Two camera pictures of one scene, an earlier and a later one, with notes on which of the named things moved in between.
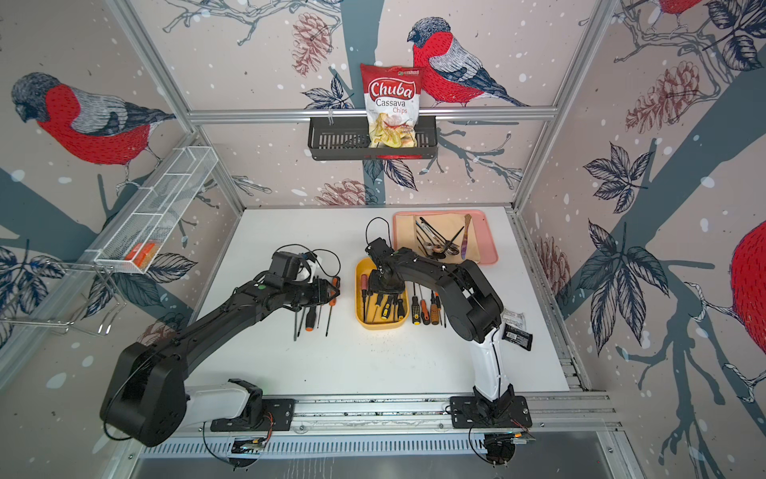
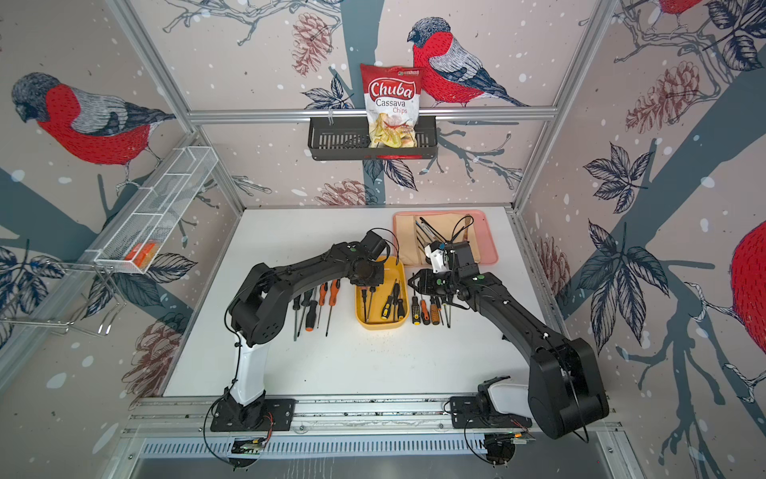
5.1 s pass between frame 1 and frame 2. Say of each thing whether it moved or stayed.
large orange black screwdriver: stayed
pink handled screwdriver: stayed
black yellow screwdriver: stayed
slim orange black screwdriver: stayed
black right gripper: moved
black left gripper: moved
